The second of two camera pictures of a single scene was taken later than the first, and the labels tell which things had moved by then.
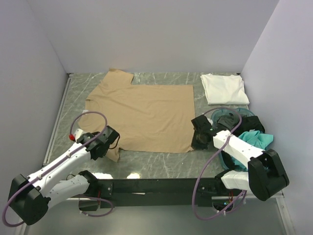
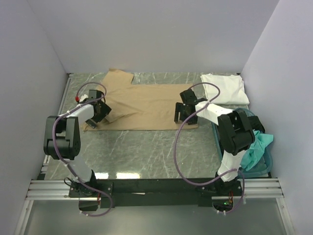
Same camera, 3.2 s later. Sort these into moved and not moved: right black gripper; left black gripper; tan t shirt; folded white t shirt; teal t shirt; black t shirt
Moved: tan t shirt; left black gripper; right black gripper
Not moved: teal t shirt; black t shirt; folded white t shirt
